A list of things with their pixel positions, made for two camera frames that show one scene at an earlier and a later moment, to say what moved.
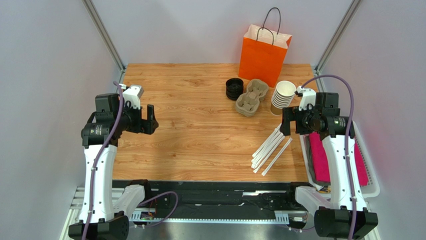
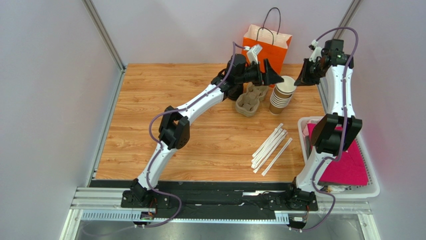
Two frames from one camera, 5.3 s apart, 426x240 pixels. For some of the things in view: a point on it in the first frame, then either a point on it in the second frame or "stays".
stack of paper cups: (283, 97) stays
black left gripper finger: (151, 125) → (272, 78)
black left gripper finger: (150, 114) → (269, 73)
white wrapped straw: (265, 158) stays
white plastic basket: (368, 191) stays
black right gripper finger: (285, 127) → (301, 80)
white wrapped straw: (267, 150) stays
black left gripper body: (133, 122) → (253, 75)
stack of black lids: (234, 87) stays
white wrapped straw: (289, 141) stays
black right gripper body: (292, 119) → (310, 68)
